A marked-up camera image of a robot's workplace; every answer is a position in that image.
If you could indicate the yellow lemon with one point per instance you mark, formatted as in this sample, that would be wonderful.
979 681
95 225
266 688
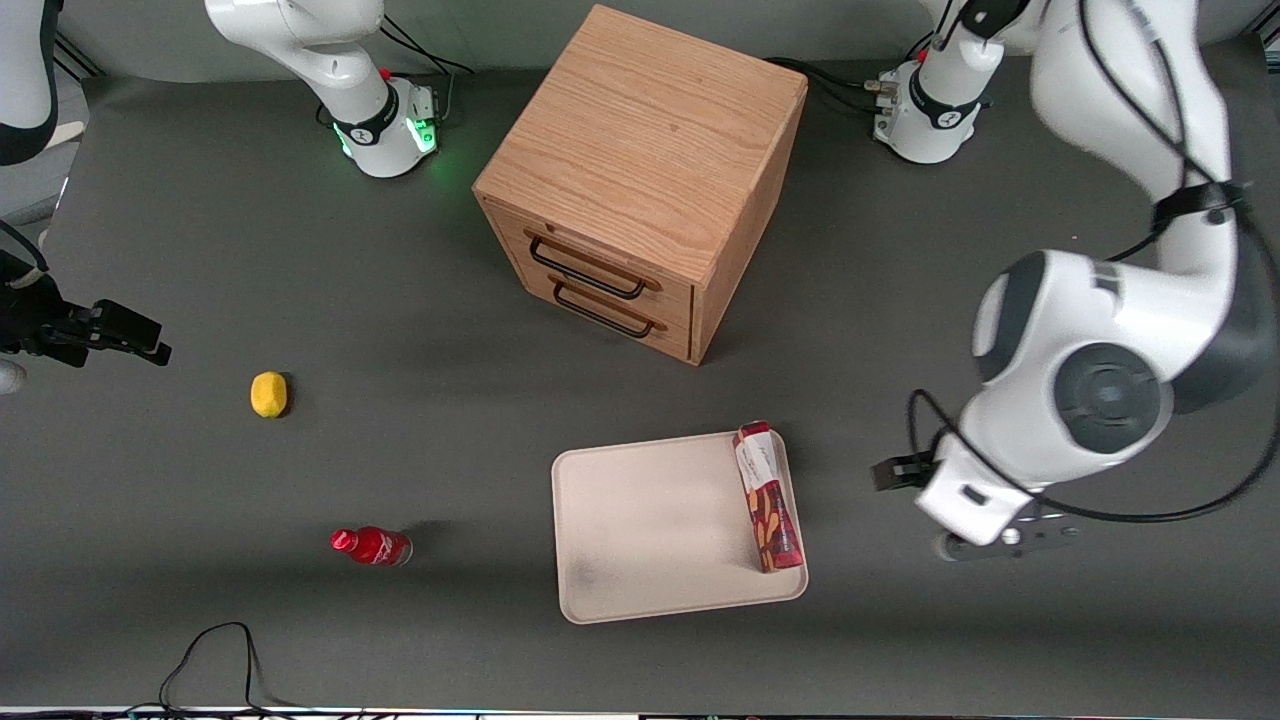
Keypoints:
268 394

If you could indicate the red tartan shortbread cookie box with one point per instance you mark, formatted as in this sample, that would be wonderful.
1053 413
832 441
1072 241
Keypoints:
770 500

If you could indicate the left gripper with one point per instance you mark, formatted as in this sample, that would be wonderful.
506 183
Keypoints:
897 471

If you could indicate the wooden two-drawer cabinet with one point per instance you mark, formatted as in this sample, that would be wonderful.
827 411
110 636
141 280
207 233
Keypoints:
650 140

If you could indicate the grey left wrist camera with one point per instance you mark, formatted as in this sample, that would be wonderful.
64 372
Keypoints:
1010 540

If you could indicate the wooden drawer front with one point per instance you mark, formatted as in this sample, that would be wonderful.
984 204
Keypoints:
640 330
600 255

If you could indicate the beige plastic tray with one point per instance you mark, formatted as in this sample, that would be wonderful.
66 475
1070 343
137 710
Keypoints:
650 530

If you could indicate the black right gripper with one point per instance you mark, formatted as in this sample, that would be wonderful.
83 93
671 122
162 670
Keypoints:
42 318

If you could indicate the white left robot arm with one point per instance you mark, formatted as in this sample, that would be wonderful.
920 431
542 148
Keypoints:
1100 330

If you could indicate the red soda bottle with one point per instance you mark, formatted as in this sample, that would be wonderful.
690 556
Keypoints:
375 546

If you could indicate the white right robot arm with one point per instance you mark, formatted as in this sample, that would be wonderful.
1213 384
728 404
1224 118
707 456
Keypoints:
345 75

